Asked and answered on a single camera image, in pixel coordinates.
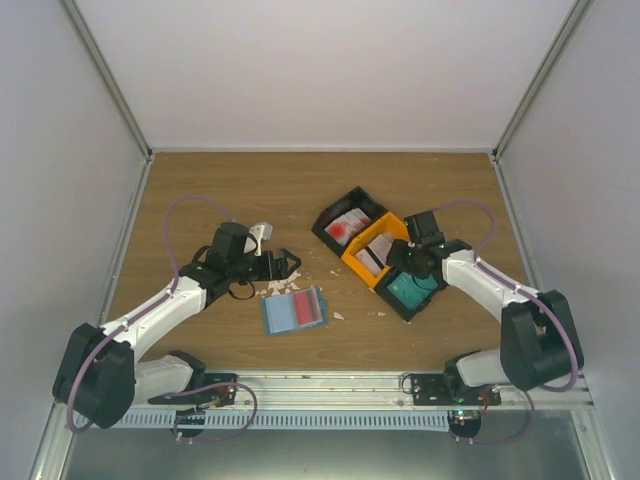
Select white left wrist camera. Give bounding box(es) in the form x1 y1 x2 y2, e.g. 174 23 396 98
244 222 273 257

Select aluminium front rail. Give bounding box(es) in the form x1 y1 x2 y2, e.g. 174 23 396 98
235 369 595 411

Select grey slotted cable duct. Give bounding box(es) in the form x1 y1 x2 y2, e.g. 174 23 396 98
119 408 451 432

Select orange plastic bin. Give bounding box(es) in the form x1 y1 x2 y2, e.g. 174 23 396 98
341 212 408 288

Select black bin with green cards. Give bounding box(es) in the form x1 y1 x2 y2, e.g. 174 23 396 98
374 268 446 323

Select blue leather card holder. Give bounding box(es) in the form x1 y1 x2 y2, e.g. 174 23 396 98
260 287 329 336

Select red dot card stack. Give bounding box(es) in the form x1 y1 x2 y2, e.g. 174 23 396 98
324 208 371 246

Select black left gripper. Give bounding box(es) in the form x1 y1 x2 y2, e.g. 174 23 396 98
228 248 301 283

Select white card stack orange bin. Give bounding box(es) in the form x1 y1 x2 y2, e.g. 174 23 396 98
354 233 395 276

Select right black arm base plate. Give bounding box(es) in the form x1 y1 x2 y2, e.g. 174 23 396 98
399 373 502 407

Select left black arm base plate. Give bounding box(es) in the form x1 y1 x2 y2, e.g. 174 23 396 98
148 372 238 407

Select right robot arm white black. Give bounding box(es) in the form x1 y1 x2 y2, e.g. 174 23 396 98
387 210 584 405

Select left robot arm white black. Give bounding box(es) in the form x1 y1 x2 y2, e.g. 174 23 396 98
52 222 301 433

